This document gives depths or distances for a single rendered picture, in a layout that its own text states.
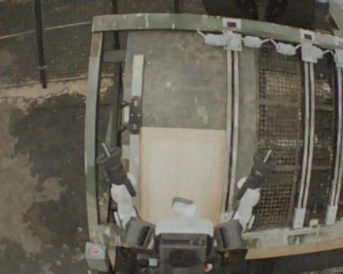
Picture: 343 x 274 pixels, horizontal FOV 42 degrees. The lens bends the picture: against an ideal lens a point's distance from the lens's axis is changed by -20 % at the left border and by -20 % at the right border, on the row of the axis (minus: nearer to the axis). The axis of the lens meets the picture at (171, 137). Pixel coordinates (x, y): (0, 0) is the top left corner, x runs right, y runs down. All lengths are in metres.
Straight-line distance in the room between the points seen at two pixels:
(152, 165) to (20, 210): 1.77
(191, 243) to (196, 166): 0.70
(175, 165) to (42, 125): 2.31
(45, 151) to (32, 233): 0.97
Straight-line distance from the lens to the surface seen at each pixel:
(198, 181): 2.83
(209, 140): 2.79
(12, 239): 4.08
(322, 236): 3.03
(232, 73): 2.76
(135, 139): 2.78
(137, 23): 2.72
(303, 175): 2.84
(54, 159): 4.54
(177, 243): 2.23
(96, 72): 2.79
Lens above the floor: 3.29
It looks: 46 degrees down
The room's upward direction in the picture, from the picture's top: straight up
